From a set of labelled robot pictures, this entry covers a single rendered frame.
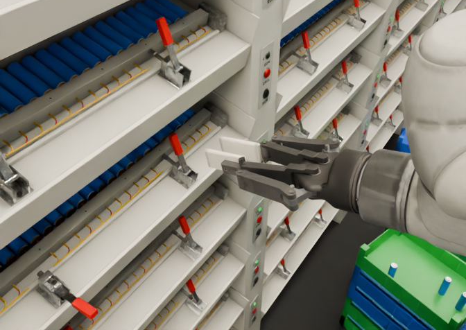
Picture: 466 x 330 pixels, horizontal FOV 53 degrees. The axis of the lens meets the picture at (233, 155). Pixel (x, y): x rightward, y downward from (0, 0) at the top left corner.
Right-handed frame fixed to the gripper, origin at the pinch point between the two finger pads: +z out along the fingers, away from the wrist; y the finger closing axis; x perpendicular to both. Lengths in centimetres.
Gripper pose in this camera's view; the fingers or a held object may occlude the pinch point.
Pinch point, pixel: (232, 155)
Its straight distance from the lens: 68.1
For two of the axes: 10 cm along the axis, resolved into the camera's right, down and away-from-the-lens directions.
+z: -8.0, -1.7, 5.8
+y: 5.7, -5.3, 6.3
